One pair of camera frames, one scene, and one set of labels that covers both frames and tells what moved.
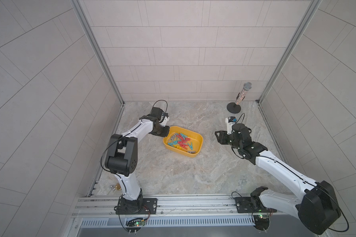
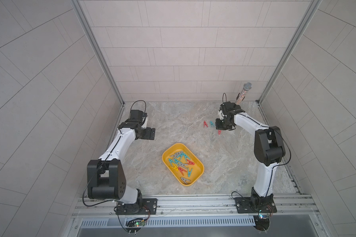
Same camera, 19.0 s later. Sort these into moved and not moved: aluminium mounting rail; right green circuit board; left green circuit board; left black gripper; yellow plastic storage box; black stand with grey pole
Moved: left black gripper; yellow plastic storage box
Not moved: left green circuit board; aluminium mounting rail; black stand with grey pole; right green circuit board
